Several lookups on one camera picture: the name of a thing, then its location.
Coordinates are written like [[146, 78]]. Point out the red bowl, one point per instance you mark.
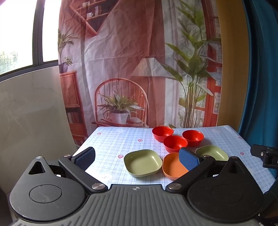
[[193, 136], [162, 133], [174, 143]]

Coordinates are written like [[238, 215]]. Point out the green square plate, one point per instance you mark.
[[214, 152], [142, 163]]

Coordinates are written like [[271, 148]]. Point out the printed room scene backdrop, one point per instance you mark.
[[130, 65]]

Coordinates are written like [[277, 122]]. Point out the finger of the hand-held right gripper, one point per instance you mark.
[[263, 153]]

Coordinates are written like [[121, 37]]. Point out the blue plaid tablecloth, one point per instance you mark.
[[121, 141]]

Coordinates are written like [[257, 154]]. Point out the orange square plate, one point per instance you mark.
[[173, 166]]

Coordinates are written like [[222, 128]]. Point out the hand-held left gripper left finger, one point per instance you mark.
[[85, 158]]

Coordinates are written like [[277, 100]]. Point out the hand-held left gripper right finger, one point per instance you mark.
[[188, 159]]

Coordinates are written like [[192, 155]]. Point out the dark framed window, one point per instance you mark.
[[38, 32]]

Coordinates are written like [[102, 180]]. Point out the blue curtain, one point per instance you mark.
[[260, 65]]

